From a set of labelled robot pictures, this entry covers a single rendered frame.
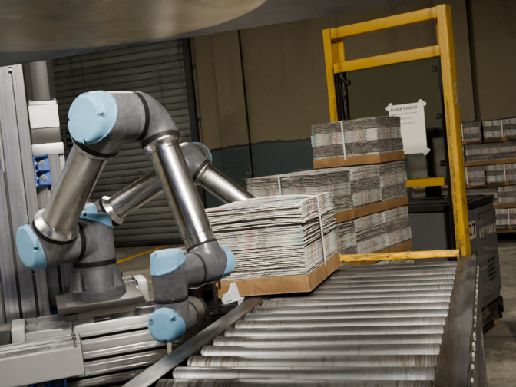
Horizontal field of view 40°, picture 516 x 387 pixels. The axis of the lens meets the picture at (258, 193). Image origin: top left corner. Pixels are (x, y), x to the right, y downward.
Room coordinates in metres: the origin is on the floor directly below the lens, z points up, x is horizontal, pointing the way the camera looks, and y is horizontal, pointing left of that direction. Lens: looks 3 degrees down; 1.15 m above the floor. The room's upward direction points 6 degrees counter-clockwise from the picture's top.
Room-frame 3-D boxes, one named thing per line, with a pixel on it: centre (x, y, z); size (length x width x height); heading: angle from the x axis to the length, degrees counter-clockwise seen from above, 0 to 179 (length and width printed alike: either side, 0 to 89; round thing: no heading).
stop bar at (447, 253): (2.16, -0.38, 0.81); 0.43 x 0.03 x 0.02; 72
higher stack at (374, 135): (3.62, -0.53, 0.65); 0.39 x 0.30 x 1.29; 54
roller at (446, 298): (1.65, -0.20, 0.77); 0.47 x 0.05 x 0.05; 72
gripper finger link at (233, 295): (1.75, 0.08, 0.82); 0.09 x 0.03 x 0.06; 135
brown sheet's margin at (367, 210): (3.39, -0.36, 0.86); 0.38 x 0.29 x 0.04; 54
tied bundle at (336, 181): (3.15, -0.18, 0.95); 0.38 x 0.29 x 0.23; 52
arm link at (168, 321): (1.52, 0.21, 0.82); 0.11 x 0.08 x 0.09; 162
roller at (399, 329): (1.40, -0.12, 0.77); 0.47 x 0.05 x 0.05; 72
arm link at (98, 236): (1.92, 0.47, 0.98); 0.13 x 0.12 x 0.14; 139
